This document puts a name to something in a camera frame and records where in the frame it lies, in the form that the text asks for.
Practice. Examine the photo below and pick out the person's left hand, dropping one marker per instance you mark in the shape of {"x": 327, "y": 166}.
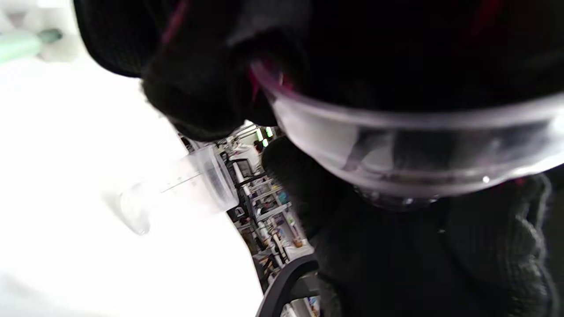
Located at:
{"x": 374, "y": 44}

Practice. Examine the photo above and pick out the person's right hand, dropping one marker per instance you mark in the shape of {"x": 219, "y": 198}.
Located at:
{"x": 418, "y": 264}

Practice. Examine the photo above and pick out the clear plastic shaker lid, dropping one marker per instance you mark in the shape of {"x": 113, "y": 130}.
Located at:
{"x": 396, "y": 145}

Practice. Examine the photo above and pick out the clear plastic shaker cup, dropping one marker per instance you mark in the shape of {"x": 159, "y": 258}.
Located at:
{"x": 202, "y": 185}

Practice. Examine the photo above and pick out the grey left hand controller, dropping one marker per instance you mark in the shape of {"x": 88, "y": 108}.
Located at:
{"x": 282, "y": 281}

